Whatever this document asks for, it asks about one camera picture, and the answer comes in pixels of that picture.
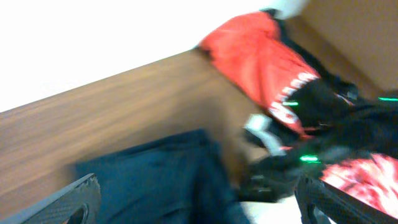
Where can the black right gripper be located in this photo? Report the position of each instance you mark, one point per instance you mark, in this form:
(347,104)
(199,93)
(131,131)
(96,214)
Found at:
(273,178)

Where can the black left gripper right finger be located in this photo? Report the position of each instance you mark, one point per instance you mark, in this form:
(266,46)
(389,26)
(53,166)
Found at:
(318,202)

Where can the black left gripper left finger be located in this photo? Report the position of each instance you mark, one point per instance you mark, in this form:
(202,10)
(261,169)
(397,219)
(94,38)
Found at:
(78,202)

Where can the navy blue shorts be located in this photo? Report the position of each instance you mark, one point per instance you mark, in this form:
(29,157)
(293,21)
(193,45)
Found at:
(177,179)

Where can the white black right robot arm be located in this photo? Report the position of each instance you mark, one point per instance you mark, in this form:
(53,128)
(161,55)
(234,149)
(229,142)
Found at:
(370,127)

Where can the red soccer t-shirt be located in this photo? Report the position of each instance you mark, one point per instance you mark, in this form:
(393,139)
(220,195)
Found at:
(299,96)

